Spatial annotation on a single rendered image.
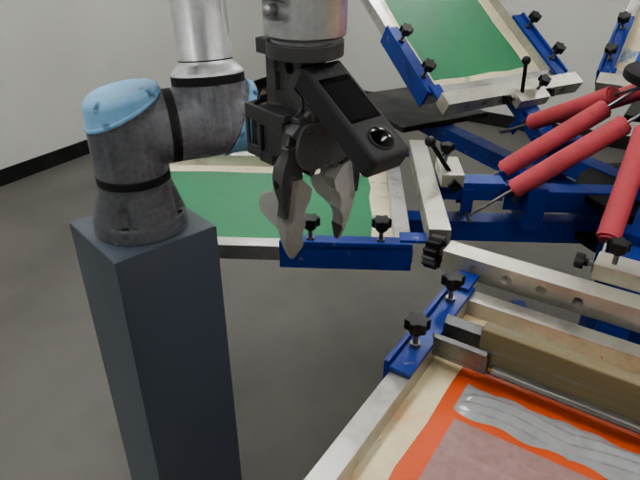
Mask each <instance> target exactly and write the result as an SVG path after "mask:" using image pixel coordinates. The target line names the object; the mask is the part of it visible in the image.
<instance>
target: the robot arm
mask: <svg viewBox="0 0 640 480"><path fill-rule="evenodd" d="M169 1H170V14H171V21H172V27H173V34H174V41H175V47H176V53H177V60H178V63H177V65H176V67H175V68H174V69H173V71H172V72H171V73H170V82H171V88H165V89H160V86H159V85H158V83H157V82H156V81H154V80H152V79H149V78H141V79H137V78H134V79H128V80H122V81H118V82H114V83H110V84H107V85H105V86H103V87H100V88H98V89H96V90H93V91H92V92H90V93H89V94H88V95H87V96H86V97H85V99H84V100H83V103H82V113H83V120H84V126H83V129H84V133H85V134H86V135H87V140H88V145H89V149H90V158H91V162H92V166H93V171H94V175H95V180H96V185H97V192H96V198H95V205H94V211H93V217H92V222H93V226H94V231H95V234H96V236H97V237H98V238H99V239H100V240H102V241H103V242H105V243H108V244H111V245H115V246H122V247H137V246H146V245H150V244H154V243H158V242H161V241H164V240H167V239H169V238H171V237H172V236H174V235H176V234H177V233H179V232H180V231H181V230H182V229H183V228H184V227H185V226H186V225H187V223H188V215H187V209H186V205H185V203H184V201H183V199H182V197H181V195H180V193H179V192H178V190H177V188H176V187H175V185H174V183H173V181H172V179H171V174H170V163H175V162H182V161H188V160H194V159H200V158H206V157H212V156H218V155H225V156H228V155H231V154H232V153H236V152H240V151H245V150H247V151H248V152H249V153H251V154H253V155H255V156H257V157H260V160H261V161H263V162H265V163H267V164H269V165H271V166H273V171H272V183H273V190H270V191H265V192H262V193H261V195H260V197H259V208H260V211H262V213H263V214H264V215H265V216H266V217H267V218H268V219H269V220H270V221H271V222H272V224H273V225H274V226H275V227H276V228H278V229H279V234H280V239H281V243H282V246H283V248H284V250H285V252H286V254H287V256H288V257H289V258H290V259H294V258H295V257H296V256H297V254H298V253H299V251H300V250H301V249H302V248H303V247H304V244H305V243H304V242H303V231H304V228H305V226H306V221H305V211H306V208H307V205H308V203H309V202H310V198H311V192H312V188H311V187H310V186H309V185H308V184H307V183H306V182H305V181H304V180H303V179H302V178H303V173H305V174H306V175H308V176H310V180H311V184H312V186H313V188H314V189H315V191H316V192H317V193H318V194H319V195H321V196H322V197H323V198H324V199H325V200H326V201H327V202H328V203H330V207H331V208H332V213H333V216H332V221H331V224H332V230H333V235H334V237H335V238H337V239H338V238H340V237H341V236H342V233H343V231H344V229H345V226H346V225H347V222H348V219H349V216H350V212H351V209H352V205H353V201H354V196H355V192H356V191H357V190H358V183H359V176H360V173H361V174H362V176H364V177H371V176H373V175H375V174H378V173H381V172H384V171H386V170H391V169H393V168H396V167H399V166H400V165H401V164H402V162H403V161H404V160H405V158H406V157H407V155H408V154H409V152H410V148H409V146H408V145H407V144H406V142H405V141H404V140H403V139H402V137H401V136H400V135H399V134H398V132H397V131H396V130H395V129H394V127H393V126H392V125H391V124H390V122H389V121H388V120H387V118H386V117H385V116H384V115H383V113H382V112H381V111H380V110H379V109H378V108H377V107H376V106H375V104H374V103H373V102H372V101H371V99H370V98H369V97H368V95H367V94H366V93H365V92H364V90H363V89H362V88H361V87H360V85H359V84H358V83H357V82H356V80H355V79H354V78H353V77H352V75H351V74H350V73H349V71H348V70H347V69H346V68H345V67H344V65H343V64H342V63H341V62H340V61H339V60H337V61H332V60H336V59H339V58H341V57H342V56H343V55H344V38H343V37H344V36H345V35H346V34H347V25H348V0H262V15H263V33H264V34H265V35H266V36H258V37H255V44H256V52H260V53H263V54H266V73H267V88H266V89H260V90H259V91H258V90H257V88H256V86H255V84H254V82H253V81H252V80H250V79H248V78H245V73H244V69H243V68H242V67H241V66H240V65H239V64H238V63H236V62H235V60H234V59H233V57H232V48H231V40H230V23H229V15H228V6H227V0H169ZM328 61H332V62H328ZM326 62H328V63H326ZM261 90H265V91H266V93H263V94H260V93H261ZM265 102H267V104H264V105H260V104H261V103H265ZM319 169H320V173H316V174H315V172H316V170H319Z"/></svg>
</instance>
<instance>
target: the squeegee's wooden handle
mask: <svg viewBox="0 0 640 480"><path fill-rule="evenodd" d="M478 349H480V350H483V351H486V352H488V353H489V355H490V356H489V361H488V365H487V367H488V368H490V369H491V368H492V367H493V365H494V366H496V367H499V368H502V369H504V370H508V371H511V372H513V373H516V374H519V375H521V376H524V377H526V378H529V379H530V380H533V381H536V382H538V383H541V384H543V385H546V386H548V387H551V388H553V389H556V390H560V391H562V392H564V393H567V394H569V395H572V396H575V397H577V398H580V399H582V400H585V401H587V402H590V403H592V404H594V405H597V406H599V407H602V408H604V409H607V410H611V411H614V412H616V413H619V414H621V415H624V416H626V417H628V418H631V419H633V420H636V421H638V422H640V374H638V373H635V372H632V371H630V370H625V369H622V368H619V367H616V366H614V365H612V364H609V363H606V362H603V361H600V360H598V359H595V358H592V357H589V356H587V355H585V354H582V353H579V352H576V351H573V350H569V349H566V348H563V347H560V346H557V345H554V344H552V343H550V342H547V341H544V340H541V339H538V338H536V337H533V336H530V335H527V334H525V333H523V332H520V331H517V330H512V329H509V328H507V327H504V326H501V325H498V324H495V323H492V322H491V321H488V322H487V323H486V325H485V326H484V328H482V331H481V337H480V342H479V348H478Z"/></svg>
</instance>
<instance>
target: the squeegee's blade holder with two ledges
mask: <svg viewBox="0 0 640 480"><path fill-rule="evenodd" d="M490 374H492V375H495V376H497V377H500V378H502V379H505V380H507V381H510V382H512V383H514V384H517V385H519V386H522V387H524V388H527V389H529V390H533V391H536V392H538V393H541V394H543V395H546V396H548V397H550V398H552V399H555V400H557V401H560V402H562V403H565V404H567V405H570V406H572V407H575V408H577V409H580V410H583V411H585V412H588V413H590V414H593V415H595V416H598V417H600V418H603V419H605V420H608V421H610V422H612V423H614V424H617V425H620V426H622V427H625V428H627V429H630V430H634V431H636V432H639V433H640V422H638V421H636V420H633V419H631V418H628V417H626V416H624V415H621V414H619V413H616V412H614V411H611V410H607V409H604V408H602V407H599V406H597V405H594V404H592V403H590V402H587V401H585V400H582V399H580V398H577V397H575V396H572V395H569V394H567V393H564V392H562V391H560V390H556V389H553V388H551V387H548V386H546V385H543V384H541V383H538V382H536V381H533V380H530V379H529V378H526V377H524V376H521V375H519V374H516V373H513V372H511V371H508V370H504V369H502V368H499V367H496V366H494V365H493V367H492V368H491V371H490Z"/></svg>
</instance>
